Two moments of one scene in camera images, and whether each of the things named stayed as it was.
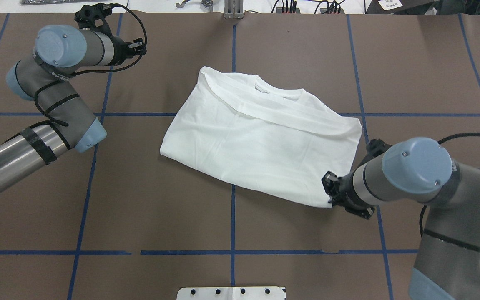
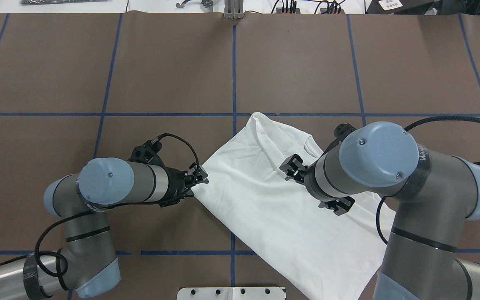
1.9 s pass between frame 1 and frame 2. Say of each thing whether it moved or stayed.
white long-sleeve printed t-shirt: moved
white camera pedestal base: stayed
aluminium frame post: stayed
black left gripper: moved
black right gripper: moved
